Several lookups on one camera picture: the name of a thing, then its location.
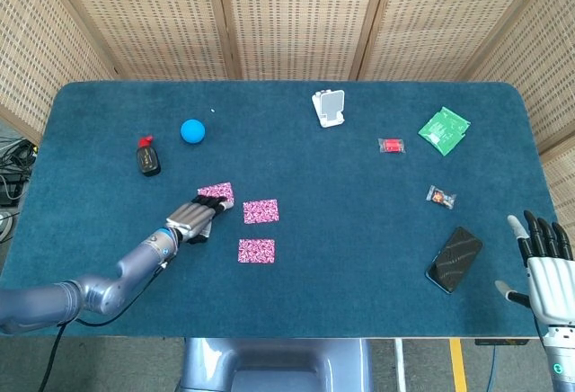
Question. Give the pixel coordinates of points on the red candy in clear wrapper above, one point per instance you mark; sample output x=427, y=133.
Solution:
x=391, y=145

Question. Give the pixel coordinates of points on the dark candy wrapper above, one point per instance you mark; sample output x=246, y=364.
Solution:
x=441, y=197

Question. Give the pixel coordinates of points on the black box under table edge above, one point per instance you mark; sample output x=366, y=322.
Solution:
x=501, y=342

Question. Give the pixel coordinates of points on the green foil packet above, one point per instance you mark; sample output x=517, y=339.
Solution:
x=444, y=131

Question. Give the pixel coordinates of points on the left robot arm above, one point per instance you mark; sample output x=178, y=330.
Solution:
x=90, y=295

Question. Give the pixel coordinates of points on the woven folding screen panel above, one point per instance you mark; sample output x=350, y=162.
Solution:
x=444, y=19
x=148, y=19
x=539, y=73
x=36, y=50
x=301, y=19

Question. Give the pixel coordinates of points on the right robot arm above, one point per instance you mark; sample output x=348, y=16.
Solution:
x=561, y=365

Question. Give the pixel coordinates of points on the blue ball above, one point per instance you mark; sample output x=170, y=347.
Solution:
x=193, y=131

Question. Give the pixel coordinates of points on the white table leg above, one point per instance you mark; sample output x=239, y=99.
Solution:
x=400, y=365

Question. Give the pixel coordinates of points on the black bottle with red cap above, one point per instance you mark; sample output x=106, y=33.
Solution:
x=147, y=160

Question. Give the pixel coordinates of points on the white phone stand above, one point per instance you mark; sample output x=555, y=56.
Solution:
x=330, y=106

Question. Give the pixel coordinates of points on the blue-grey robot torso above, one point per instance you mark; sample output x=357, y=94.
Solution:
x=274, y=365

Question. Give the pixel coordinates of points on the black floor power box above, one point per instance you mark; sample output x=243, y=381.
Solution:
x=9, y=192

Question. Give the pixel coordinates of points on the pink patterned card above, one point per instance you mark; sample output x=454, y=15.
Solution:
x=260, y=211
x=220, y=189
x=256, y=251

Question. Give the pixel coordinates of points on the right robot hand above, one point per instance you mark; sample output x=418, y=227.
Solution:
x=554, y=288

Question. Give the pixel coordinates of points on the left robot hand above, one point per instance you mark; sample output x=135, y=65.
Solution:
x=193, y=221

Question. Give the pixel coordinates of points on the black smartphone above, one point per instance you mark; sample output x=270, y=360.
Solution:
x=453, y=259

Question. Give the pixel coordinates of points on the yellow floor tape strip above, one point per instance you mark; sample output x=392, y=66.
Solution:
x=458, y=365

